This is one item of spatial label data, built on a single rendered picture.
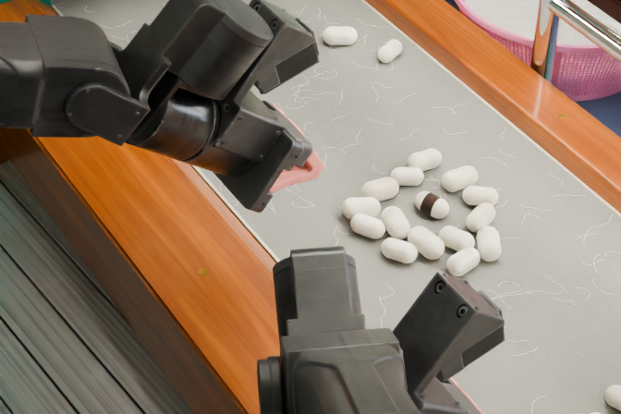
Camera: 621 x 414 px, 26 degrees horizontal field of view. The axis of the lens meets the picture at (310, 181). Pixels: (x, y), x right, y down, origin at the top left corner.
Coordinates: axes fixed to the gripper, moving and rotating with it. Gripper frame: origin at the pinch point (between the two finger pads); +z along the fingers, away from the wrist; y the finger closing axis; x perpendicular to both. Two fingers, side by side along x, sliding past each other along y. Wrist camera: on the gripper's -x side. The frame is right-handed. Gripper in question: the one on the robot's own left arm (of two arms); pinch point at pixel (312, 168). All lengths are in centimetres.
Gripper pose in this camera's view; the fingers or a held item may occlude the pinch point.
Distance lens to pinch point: 111.4
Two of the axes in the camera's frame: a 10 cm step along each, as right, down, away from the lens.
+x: -5.5, 8.0, 2.4
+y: -5.4, -5.6, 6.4
